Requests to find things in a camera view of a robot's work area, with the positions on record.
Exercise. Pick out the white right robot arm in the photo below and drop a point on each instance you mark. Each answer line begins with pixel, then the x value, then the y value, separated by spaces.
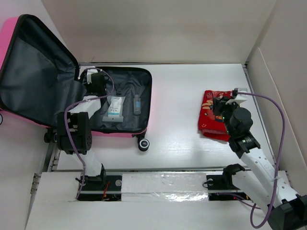
pixel 284 207

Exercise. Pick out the white wet wipes pack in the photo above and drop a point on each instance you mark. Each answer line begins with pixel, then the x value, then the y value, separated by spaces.
pixel 114 112

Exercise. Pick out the pink hard-shell suitcase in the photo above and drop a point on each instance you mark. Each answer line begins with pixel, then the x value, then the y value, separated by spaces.
pixel 35 67

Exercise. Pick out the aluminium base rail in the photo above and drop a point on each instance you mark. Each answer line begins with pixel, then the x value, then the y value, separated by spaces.
pixel 134 186

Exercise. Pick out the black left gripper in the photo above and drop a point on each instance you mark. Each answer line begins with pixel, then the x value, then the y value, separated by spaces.
pixel 88 86

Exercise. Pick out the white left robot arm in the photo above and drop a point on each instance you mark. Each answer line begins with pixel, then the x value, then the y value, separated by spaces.
pixel 80 101

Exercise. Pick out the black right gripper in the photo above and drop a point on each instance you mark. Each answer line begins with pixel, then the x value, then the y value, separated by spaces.
pixel 219 103

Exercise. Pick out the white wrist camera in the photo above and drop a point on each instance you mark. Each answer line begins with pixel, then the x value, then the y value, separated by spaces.
pixel 238 95
pixel 91 74

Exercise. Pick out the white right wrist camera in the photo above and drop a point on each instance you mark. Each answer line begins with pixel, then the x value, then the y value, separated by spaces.
pixel 238 95

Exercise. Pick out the red patterned towel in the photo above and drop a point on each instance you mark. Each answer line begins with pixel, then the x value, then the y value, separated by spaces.
pixel 210 125

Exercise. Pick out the small clear plastic bottle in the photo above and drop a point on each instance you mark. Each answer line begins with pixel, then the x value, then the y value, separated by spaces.
pixel 136 105

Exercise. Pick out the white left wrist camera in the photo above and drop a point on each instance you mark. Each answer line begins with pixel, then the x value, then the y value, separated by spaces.
pixel 91 74

